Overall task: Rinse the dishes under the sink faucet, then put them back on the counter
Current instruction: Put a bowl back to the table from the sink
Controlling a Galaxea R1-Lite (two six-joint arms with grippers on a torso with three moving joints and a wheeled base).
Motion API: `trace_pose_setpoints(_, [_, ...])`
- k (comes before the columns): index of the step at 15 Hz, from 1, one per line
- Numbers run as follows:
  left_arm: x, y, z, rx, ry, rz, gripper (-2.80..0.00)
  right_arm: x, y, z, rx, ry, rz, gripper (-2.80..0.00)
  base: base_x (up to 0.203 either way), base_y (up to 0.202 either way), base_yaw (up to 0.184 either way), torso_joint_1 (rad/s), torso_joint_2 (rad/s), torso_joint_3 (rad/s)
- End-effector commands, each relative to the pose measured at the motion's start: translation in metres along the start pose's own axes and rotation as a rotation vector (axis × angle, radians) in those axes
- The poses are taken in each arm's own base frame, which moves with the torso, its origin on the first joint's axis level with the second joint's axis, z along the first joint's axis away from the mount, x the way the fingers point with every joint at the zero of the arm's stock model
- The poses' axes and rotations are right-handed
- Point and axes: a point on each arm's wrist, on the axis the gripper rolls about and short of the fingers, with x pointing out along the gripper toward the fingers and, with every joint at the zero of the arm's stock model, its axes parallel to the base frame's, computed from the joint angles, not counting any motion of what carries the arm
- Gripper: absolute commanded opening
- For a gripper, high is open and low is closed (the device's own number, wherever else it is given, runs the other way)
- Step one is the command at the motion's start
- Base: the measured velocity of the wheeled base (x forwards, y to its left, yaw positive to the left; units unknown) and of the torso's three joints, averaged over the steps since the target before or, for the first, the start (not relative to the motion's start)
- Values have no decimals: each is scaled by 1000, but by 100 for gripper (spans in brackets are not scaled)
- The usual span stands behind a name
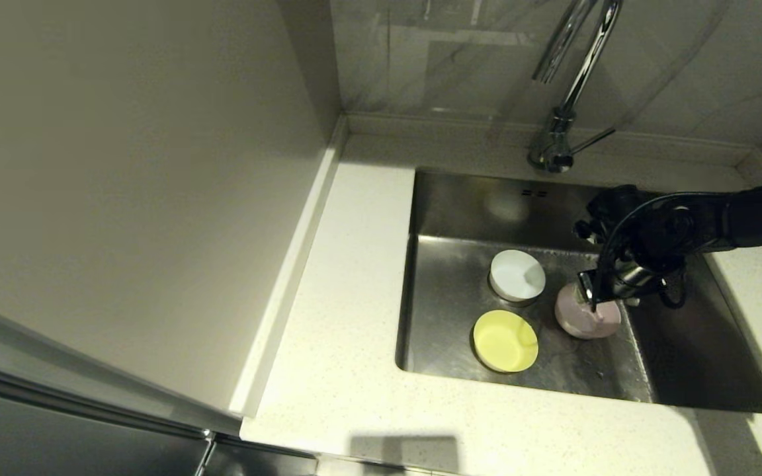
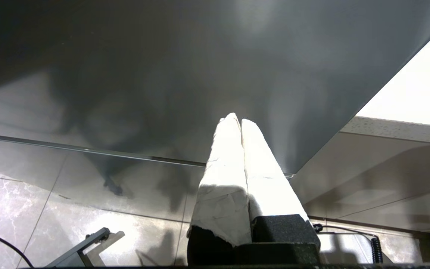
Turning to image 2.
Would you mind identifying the grey metal appliance door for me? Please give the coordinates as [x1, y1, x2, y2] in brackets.
[0, 0, 430, 176]

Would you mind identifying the grey metal base bracket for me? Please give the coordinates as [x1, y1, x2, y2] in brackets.
[47, 227, 125, 268]

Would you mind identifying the left gripper tape-wrapped right finger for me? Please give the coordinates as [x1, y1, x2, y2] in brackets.
[241, 119, 321, 249]

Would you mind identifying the thin black floor cable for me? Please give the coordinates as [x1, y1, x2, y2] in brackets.
[0, 227, 34, 268]

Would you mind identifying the left gripper tape-wrapped left finger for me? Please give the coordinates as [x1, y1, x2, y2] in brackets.
[187, 113, 252, 265]

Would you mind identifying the beige under-counter cabinet front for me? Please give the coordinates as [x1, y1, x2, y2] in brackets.
[290, 132, 430, 232]

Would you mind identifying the black coiled cable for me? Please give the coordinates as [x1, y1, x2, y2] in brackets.
[313, 223, 383, 264]

